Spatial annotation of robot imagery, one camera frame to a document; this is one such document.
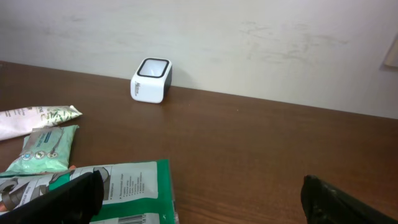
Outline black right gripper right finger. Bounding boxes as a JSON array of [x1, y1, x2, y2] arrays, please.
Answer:
[[300, 175, 397, 224]]

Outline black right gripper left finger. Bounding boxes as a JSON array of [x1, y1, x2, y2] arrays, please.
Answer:
[[1, 170, 104, 224]]

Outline green 3M gloves package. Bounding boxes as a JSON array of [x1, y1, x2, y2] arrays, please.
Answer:
[[1, 160, 179, 224]]

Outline white barcode scanner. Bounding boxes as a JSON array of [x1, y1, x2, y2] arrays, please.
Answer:
[[131, 57, 173, 103]]

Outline teal wet wipes pack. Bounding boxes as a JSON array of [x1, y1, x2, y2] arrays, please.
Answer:
[[1, 125, 79, 176]]

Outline white bamboo print tube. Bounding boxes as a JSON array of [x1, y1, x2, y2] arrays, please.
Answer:
[[1, 105, 83, 141]]

